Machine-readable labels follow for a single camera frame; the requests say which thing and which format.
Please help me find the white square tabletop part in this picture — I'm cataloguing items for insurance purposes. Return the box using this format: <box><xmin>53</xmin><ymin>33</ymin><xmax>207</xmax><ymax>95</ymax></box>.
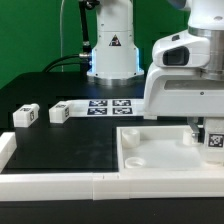
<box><xmin>117</xmin><ymin>126</ymin><xmax>224</xmax><ymax>171</ymax></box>

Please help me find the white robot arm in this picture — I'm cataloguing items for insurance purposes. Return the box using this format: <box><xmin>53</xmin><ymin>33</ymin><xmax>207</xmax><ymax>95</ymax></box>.
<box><xmin>87</xmin><ymin>0</ymin><xmax>224</xmax><ymax>144</ymax></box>

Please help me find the white U-shaped obstacle fence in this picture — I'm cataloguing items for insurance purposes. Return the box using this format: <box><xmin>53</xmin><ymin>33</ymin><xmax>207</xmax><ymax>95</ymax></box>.
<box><xmin>0</xmin><ymin>132</ymin><xmax>224</xmax><ymax>201</ymax></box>

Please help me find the white marker base plate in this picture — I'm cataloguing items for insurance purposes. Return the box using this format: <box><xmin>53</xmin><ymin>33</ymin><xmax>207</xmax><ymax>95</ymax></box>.
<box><xmin>66</xmin><ymin>99</ymin><xmax>143</xmax><ymax>117</ymax></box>

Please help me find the black cable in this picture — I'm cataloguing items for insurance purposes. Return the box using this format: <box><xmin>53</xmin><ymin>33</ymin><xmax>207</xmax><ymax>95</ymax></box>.
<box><xmin>42</xmin><ymin>53</ymin><xmax>93</xmax><ymax>73</ymax></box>

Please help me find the grey cable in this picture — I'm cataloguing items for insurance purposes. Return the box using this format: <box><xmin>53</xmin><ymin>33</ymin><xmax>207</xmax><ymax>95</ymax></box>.
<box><xmin>59</xmin><ymin>0</ymin><xmax>66</xmax><ymax>73</ymax></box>

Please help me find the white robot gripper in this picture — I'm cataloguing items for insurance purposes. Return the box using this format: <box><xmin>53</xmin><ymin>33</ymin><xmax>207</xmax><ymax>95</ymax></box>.
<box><xmin>144</xmin><ymin>63</ymin><xmax>224</xmax><ymax>142</ymax></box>

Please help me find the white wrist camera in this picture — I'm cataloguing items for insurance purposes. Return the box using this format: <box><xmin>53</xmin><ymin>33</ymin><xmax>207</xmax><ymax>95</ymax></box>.
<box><xmin>152</xmin><ymin>31</ymin><xmax>210</xmax><ymax>68</ymax></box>

